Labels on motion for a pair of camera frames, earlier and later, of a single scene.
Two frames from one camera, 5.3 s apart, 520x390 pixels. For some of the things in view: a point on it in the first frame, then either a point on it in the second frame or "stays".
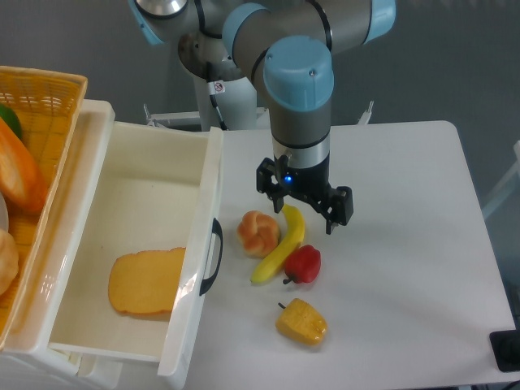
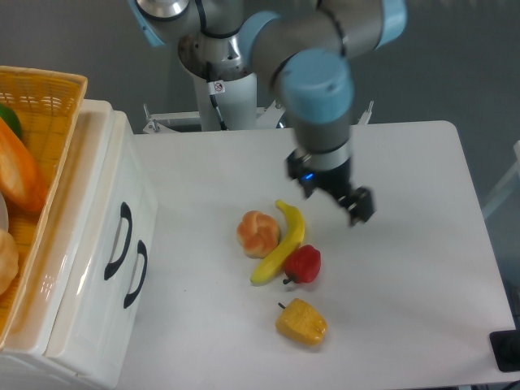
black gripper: [278, 179] → [359, 203]
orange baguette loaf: [22, 181] stays
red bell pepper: [302, 264] stays
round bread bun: [9, 261] stays
